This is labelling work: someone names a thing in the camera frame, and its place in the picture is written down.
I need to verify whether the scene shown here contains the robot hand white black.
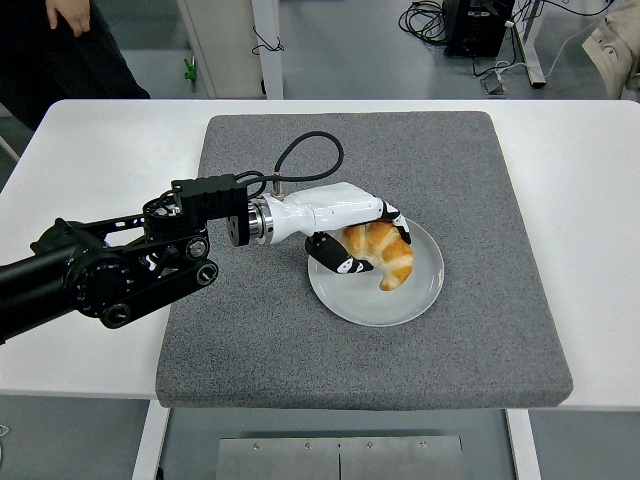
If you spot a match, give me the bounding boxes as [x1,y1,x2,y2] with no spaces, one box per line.
[267,180,415,276]

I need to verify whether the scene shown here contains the croissant bread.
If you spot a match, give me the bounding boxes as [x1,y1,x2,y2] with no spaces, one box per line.
[341,219,415,292]

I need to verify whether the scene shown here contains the grey round plate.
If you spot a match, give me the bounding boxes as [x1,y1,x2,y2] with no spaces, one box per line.
[307,214,446,328]

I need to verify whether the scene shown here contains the grey metal plate with screws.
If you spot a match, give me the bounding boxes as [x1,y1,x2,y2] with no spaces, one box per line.
[218,435,464,480]

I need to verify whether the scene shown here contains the grey felt mat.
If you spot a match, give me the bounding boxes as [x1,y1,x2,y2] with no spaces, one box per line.
[155,110,574,412]

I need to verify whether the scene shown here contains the white cabinet panel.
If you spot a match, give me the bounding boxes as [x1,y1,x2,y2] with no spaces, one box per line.
[177,0,264,99]

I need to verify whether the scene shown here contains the small grey floor pedal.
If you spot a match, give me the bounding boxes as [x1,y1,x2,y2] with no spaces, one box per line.
[479,69,510,96]

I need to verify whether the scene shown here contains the black computer case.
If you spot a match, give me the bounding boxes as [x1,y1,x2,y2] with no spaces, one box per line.
[443,0,516,57]

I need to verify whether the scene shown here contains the white desk leg with foot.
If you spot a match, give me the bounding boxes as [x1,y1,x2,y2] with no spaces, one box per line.
[512,0,547,89]

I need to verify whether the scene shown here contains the white table leg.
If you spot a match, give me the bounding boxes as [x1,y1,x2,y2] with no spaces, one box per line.
[130,399,171,480]
[504,409,544,480]

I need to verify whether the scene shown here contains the person's hand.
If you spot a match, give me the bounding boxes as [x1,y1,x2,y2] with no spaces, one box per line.
[45,0,92,37]

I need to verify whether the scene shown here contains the person in dark clothes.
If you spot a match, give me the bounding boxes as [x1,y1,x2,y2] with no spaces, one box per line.
[0,0,151,131]

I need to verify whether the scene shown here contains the person in beige clothes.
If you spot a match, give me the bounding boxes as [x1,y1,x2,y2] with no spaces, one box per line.
[582,4,640,100]

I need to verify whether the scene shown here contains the white upright furniture post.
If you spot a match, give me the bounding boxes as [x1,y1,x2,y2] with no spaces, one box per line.
[251,0,286,100]

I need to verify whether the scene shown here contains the thin black hanging cable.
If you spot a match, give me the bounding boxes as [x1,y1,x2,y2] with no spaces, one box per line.
[251,24,286,55]

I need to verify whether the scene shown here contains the black floor cables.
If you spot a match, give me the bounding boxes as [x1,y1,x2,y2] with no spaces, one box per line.
[398,0,449,47]

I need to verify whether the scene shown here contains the white floor cable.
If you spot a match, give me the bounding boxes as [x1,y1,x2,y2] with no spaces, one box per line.
[494,9,609,81]

